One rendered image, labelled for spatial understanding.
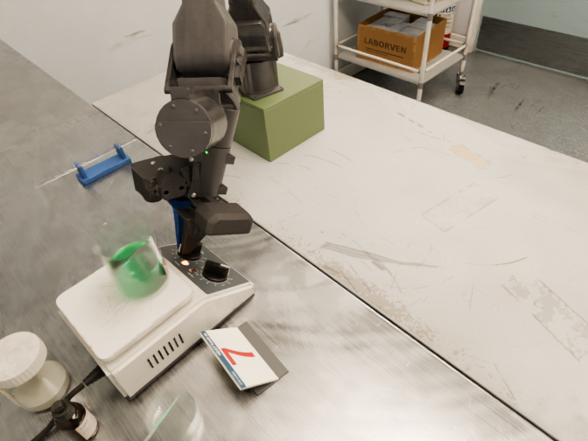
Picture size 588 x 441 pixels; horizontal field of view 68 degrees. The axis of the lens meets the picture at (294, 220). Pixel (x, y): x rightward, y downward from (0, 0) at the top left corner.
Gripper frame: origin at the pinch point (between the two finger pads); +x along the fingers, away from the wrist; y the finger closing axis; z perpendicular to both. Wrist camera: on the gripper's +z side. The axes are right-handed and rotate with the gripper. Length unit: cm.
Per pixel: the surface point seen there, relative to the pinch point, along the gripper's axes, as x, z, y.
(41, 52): 4, -9, -146
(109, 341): 7.8, 11.9, 9.7
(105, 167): 5.2, -0.1, -34.7
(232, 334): 8.5, -2.2, 12.0
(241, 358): 8.6, -1.1, 16.0
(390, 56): -36, -180, -130
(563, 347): -2.9, -29.8, 37.3
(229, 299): 5.3, -2.6, 9.2
